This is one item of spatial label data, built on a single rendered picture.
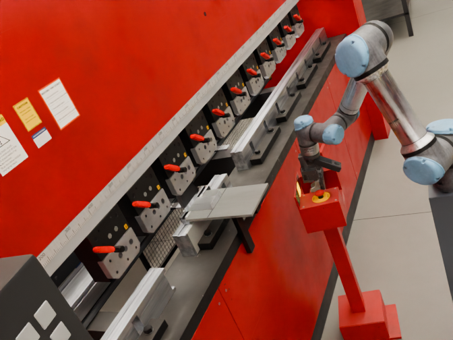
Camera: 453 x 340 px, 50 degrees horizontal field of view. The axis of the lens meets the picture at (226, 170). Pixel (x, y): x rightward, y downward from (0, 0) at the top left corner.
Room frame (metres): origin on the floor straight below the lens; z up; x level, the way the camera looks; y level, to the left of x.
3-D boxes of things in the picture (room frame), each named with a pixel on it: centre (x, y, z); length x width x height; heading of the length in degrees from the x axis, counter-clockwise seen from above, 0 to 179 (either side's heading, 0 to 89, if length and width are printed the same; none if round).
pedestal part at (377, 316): (1.67, -0.33, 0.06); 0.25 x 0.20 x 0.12; 70
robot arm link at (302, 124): (1.72, -0.34, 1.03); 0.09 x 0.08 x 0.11; 34
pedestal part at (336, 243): (1.68, -0.31, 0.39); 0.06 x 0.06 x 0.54; 70
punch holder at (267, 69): (2.40, -0.37, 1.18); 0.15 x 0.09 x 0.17; 146
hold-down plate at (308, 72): (2.73, -0.66, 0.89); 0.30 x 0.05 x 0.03; 146
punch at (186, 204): (1.59, 0.17, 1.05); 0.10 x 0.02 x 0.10; 146
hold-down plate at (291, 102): (2.40, -0.44, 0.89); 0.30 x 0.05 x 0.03; 146
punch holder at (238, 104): (2.07, -0.15, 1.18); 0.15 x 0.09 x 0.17; 146
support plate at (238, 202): (1.51, 0.04, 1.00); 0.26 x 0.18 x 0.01; 56
